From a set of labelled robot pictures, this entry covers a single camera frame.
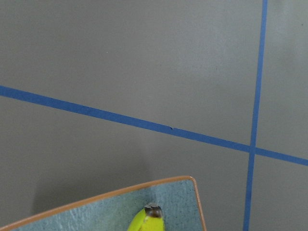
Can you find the yellow banana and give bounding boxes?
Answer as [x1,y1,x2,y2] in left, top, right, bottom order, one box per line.
[127,203,165,231]

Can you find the grey square plate orange rim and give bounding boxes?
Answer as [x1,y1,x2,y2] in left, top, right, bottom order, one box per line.
[1,176,206,231]

